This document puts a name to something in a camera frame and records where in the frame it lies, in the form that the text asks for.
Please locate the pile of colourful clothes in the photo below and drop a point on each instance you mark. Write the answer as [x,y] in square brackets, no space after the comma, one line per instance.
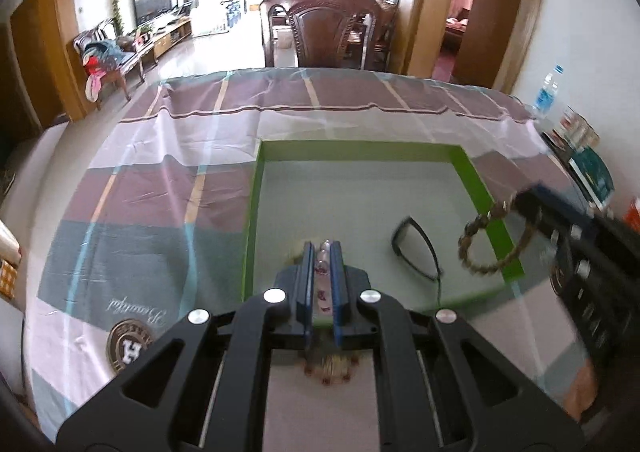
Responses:
[100,61]

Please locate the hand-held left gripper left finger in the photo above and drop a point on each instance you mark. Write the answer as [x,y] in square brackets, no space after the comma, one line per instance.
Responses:
[305,284]

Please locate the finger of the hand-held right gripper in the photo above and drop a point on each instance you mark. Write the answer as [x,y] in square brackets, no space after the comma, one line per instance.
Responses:
[547,204]

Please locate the clear water bottle blue label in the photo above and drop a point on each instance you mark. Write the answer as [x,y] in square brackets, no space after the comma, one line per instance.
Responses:
[546,92]

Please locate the orange patterned box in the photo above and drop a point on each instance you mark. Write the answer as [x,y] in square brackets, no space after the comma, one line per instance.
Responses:
[9,264]

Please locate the wooden television cabinet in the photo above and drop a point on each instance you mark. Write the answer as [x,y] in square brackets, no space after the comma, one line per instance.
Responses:
[172,34]

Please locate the striped plaid tablecloth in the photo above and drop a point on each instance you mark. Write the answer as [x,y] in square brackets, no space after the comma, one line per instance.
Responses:
[165,212]

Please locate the teal book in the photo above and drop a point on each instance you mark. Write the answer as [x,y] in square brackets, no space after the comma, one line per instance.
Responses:
[592,171]

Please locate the green-edged grey tray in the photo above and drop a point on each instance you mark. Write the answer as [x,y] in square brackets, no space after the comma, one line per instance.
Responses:
[350,202]

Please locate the black sunglasses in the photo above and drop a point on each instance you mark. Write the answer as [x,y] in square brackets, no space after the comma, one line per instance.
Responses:
[417,252]

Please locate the wooden armchair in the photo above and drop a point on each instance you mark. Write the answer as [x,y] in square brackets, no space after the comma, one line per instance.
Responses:
[122,63]

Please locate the carved dark wooden chair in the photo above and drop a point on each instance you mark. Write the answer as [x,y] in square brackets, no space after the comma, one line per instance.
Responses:
[327,30]

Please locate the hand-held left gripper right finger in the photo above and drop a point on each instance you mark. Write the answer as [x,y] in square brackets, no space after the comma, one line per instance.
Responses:
[338,284]

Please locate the person's right forearm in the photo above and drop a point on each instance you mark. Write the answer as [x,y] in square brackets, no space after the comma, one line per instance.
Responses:
[582,394]

